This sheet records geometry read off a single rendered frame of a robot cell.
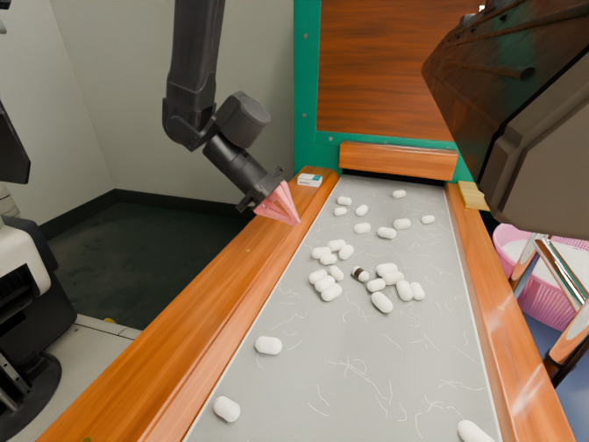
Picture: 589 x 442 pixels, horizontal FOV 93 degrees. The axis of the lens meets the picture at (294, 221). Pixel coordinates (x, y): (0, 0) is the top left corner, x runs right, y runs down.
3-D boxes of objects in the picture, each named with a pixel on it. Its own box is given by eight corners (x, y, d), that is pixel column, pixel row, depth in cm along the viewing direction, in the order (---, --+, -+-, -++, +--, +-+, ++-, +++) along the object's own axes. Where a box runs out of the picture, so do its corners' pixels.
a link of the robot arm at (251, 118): (190, 115, 51) (162, 128, 44) (221, 60, 45) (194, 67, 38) (241, 160, 54) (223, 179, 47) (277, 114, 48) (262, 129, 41)
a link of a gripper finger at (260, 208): (317, 202, 53) (281, 166, 52) (306, 220, 47) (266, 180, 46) (294, 221, 57) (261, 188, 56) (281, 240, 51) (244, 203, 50)
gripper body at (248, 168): (287, 171, 52) (258, 141, 51) (263, 193, 44) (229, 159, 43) (266, 191, 56) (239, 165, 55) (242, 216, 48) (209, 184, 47)
